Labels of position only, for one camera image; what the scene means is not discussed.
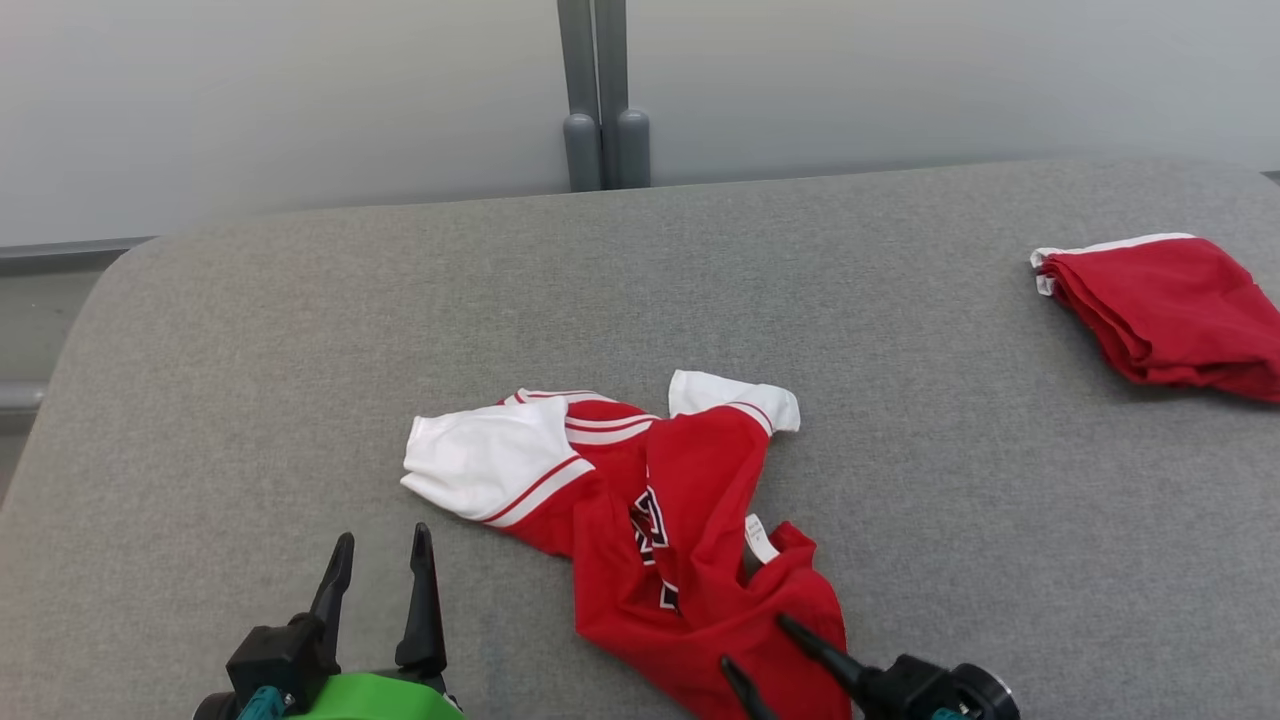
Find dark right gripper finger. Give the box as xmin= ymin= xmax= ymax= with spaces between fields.
xmin=775 ymin=613 xmax=872 ymax=702
xmin=720 ymin=656 xmax=777 ymax=720

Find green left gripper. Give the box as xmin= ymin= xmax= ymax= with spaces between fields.
xmin=285 ymin=522 xmax=466 ymax=720

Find red shirt white sleeves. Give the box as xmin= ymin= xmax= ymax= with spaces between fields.
xmin=400 ymin=369 xmax=854 ymax=720

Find red shorts white stripe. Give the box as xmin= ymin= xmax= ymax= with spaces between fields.
xmin=1030 ymin=232 xmax=1280 ymax=405

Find grey fabric sofa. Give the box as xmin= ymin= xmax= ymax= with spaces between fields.
xmin=0 ymin=158 xmax=1280 ymax=720

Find grey metal frame rail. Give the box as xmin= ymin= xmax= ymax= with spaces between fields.
xmin=0 ymin=237 xmax=157 ymax=278

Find grey upright post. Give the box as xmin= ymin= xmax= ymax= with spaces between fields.
xmin=557 ymin=0 xmax=602 ymax=194
xmin=596 ymin=0 xmax=652 ymax=191

